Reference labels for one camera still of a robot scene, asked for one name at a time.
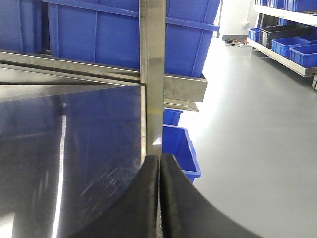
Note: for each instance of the blue tray front right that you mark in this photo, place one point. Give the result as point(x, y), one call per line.
point(305, 56)

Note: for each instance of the blue bin on floor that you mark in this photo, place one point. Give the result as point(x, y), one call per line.
point(176, 141)

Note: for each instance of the large blue bin on rack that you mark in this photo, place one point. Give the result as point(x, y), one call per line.
point(107, 32)

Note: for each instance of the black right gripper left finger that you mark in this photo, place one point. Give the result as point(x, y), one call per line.
point(134, 214)

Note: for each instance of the stainless steel rack frame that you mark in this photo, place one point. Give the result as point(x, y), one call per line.
point(158, 90)

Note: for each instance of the small blue tray far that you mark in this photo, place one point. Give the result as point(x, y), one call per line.
point(254, 34)

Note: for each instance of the background steel shelf rack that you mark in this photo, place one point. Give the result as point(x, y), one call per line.
point(299, 17)

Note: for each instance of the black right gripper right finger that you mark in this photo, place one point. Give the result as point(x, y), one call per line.
point(186, 213)

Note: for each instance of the black tray on shelf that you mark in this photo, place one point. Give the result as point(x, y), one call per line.
point(269, 33)

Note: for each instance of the blue tray middle right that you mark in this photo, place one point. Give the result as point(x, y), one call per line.
point(282, 45)

